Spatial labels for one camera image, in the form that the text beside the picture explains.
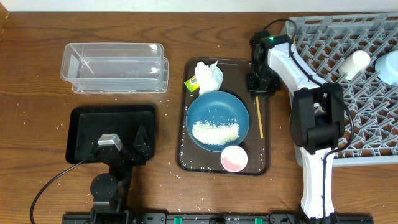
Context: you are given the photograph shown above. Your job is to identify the wooden chopstick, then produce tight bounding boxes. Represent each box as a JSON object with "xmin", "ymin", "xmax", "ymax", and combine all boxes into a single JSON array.
[{"xmin": 255, "ymin": 96, "xmax": 264, "ymax": 139}]

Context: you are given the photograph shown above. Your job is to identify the white napkin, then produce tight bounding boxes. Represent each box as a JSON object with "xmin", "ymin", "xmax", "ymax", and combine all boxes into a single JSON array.
[{"xmin": 195, "ymin": 61, "xmax": 223, "ymax": 95}]

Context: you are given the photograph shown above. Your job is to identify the yellow green wrapper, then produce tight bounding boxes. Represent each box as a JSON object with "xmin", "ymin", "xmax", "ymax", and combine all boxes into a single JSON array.
[{"xmin": 184, "ymin": 76, "xmax": 200, "ymax": 92}]

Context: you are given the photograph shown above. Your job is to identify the cream plastic cup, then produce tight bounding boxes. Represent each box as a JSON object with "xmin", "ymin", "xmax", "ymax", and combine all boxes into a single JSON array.
[{"xmin": 338, "ymin": 50, "xmax": 371, "ymax": 80}]

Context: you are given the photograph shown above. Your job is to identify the light blue bowl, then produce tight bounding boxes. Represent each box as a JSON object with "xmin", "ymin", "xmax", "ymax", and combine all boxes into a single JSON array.
[{"xmin": 374, "ymin": 50, "xmax": 398, "ymax": 86}]

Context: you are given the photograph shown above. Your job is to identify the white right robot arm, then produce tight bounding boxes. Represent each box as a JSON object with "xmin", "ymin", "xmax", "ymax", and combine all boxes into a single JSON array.
[{"xmin": 246, "ymin": 30, "xmax": 345, "ymax": 223}]

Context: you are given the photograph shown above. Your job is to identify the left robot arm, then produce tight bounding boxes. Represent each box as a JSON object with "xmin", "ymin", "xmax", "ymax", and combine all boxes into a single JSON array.
[{"xmin": 86, "ymin": 124, "xmax": 154, "ymax": 224}]

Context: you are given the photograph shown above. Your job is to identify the black waste bin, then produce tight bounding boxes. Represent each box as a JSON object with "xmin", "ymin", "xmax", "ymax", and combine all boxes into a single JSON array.
[{"xmin": 65, "ymin": 105, "xmax": 155, "ymax": 164}]

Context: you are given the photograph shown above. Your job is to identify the grey dishwasher rack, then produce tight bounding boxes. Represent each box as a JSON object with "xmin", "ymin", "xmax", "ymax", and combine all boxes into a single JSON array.
[{"xmin": 281, "ymin": 13, "xmax": 397, "ymax": 167}]

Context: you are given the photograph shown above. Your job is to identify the dark blue plate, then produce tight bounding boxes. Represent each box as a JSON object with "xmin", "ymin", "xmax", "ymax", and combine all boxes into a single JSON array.
[{"xmin": 185, "ymin": 91, "xmax": 250, "ymax": 152}]

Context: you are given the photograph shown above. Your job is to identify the pile of white rice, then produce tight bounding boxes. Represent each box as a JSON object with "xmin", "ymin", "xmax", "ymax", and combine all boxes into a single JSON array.
[{"xmin": 192, "ymin": 121, "xmax": 239, "ymax": 146}]

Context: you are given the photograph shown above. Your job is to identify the clear plastic bin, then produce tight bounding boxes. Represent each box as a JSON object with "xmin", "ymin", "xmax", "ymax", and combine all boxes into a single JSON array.
[{"xmin": 60, "ymin": 42, "xmax": 169, "ymax": 94}]

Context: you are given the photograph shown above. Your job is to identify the dark brown serving tray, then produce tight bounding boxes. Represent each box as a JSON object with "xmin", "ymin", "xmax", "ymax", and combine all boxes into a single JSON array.
[{"xmin": 176, "ymin": 58, "xmax": 271, "ymax": 176}]

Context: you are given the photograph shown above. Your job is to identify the small pink dish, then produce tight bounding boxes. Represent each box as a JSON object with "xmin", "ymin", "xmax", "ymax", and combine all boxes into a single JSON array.
[{"xmin": 220, "ymin": 146, "xmax": 248, "ymax": 172}]

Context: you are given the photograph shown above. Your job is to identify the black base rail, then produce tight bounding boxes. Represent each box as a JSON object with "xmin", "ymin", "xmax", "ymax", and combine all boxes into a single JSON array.
[{"xmin": 62, "ymin": 213, "xmax": 374, "ymax": 224}]

